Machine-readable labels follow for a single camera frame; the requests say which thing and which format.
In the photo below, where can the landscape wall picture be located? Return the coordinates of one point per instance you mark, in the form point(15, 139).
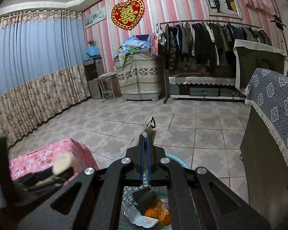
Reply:
point(95, 17)

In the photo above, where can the white round foam piece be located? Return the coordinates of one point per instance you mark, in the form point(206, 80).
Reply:
point(62, 163)

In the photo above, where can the low tv stand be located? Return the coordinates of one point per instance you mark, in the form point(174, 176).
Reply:
point(204, 88)

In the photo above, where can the black water dispenser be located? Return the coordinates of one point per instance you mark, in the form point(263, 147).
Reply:
point(93, 69)

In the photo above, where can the cloth covered furniture pile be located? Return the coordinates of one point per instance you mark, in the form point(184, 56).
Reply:
point(140, 74)

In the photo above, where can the black floor lamp stand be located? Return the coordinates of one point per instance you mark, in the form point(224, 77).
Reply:
point(281, 26)

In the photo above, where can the red gold heart decoration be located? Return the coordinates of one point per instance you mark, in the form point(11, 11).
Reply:
point(127, 15)

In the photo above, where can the pink floral tablecloth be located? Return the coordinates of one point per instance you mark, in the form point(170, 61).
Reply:
point(45, 157)

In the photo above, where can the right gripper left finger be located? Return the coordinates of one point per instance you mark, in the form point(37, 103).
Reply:
point(93, 199)

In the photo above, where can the small wooden stool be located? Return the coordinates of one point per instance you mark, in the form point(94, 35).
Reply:
point(109, 85)

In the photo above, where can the grey lace covered cabinet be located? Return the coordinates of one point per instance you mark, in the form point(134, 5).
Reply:
point(264, 146)

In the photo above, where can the clothes rack with garments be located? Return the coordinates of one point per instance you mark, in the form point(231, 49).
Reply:
point(204, 48)

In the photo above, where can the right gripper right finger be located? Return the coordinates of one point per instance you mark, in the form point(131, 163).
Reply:
point(197, 198)

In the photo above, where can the turquoise plastic trash basket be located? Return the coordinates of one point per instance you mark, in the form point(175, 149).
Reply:
point(160, 191)

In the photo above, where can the blue floral curtain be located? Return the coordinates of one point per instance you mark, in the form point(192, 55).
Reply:
point(42, 72)

